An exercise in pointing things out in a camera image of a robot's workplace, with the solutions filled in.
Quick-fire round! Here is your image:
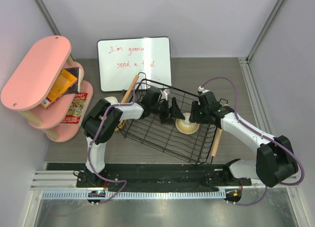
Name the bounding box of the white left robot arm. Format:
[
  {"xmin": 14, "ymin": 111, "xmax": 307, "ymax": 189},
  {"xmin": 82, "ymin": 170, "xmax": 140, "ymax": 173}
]
[{"xmin": 82, "ymin": 87, "xmax": 185, "ymax": 187}]

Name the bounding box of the dark purple book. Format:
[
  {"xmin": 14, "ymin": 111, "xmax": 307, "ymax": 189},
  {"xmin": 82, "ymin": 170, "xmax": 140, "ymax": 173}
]
[{"xmin": 64, "ymin": 67, "xmax": 81, "ymax": 95}]

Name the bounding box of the red storey house book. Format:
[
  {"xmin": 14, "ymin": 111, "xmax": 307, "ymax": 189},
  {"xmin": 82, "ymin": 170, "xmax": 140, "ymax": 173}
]
[{"xmin": 61, "ymin": 93, "xmax": 89, "ymax": 125}]

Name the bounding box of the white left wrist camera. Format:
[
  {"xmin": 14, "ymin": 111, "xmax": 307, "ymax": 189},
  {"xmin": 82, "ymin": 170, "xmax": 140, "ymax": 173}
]
[{"xmin": 161, "ymin": 88, "xmax": 170, "ymax": 101}]

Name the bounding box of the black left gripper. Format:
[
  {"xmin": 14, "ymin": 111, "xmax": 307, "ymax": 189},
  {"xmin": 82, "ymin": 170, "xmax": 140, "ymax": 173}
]
[{"xmin": 151, "ymin": 97, "xmax": 185, "ymax": 124}]

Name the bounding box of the yellow dotted white bowl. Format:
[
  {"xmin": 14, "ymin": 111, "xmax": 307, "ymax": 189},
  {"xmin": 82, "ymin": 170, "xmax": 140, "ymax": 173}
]
[{"xmin": 175, "ymin": 113, "xmax": 199, "ymax": 135}]

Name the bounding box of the orange yellow ribbed bowl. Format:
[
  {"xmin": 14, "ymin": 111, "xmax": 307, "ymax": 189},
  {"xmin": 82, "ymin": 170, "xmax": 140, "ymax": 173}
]
[{"xmin": 115, "ymin": 120, "xmax": 126, "ymax": 132}]

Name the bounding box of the green square bowl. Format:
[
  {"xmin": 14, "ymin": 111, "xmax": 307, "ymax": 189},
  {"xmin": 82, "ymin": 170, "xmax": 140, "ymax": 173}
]
[{"xmin": 104, "ymin": 96, "xmax": 118, "ymax": 104}]

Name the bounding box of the yellow orange book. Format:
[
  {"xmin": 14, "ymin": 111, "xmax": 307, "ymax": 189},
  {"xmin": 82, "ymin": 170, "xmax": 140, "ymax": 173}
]
[{"xmin": 41, "ymin": 68, "xmax": 71, "ymax": 109}]

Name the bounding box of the whiteboard with red writing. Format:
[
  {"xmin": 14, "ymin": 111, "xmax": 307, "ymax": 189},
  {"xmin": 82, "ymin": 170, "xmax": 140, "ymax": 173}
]
[{"xmin": 97, "ymin": 36, "xmax": 172, "ymax": 92}]

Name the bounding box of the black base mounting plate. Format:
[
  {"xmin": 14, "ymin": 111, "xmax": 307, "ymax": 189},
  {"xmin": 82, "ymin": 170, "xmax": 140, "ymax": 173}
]
[{"xmin": 73, "ymin": 163, "xmax": 252, "ymax": 193}]

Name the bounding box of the black wire dish rack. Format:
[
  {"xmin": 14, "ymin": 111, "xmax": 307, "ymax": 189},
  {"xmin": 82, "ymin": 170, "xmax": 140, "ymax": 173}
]
[{"xmin": 119, "ymin": 71, "xmax": 231, "ymax": 165}]

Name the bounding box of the white slotted cable duct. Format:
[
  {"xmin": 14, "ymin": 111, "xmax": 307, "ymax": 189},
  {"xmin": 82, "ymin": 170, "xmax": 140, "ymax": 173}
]
[{"xmin": 42, "ymin": 190, "xmax": 226, "ymax": 200}]

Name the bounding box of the pink three-tier shelf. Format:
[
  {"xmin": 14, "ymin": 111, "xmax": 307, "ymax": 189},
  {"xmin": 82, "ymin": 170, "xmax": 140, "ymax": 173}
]
[{"xmin": 0, "ymin": 35, "xmax": 84, "ymax": 142}]

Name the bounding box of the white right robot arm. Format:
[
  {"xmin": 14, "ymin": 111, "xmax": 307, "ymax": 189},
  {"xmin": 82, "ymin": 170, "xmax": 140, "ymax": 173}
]
[{"xmin": 189, "ymin": 89, "xmax": 299, "ymax": 188}]

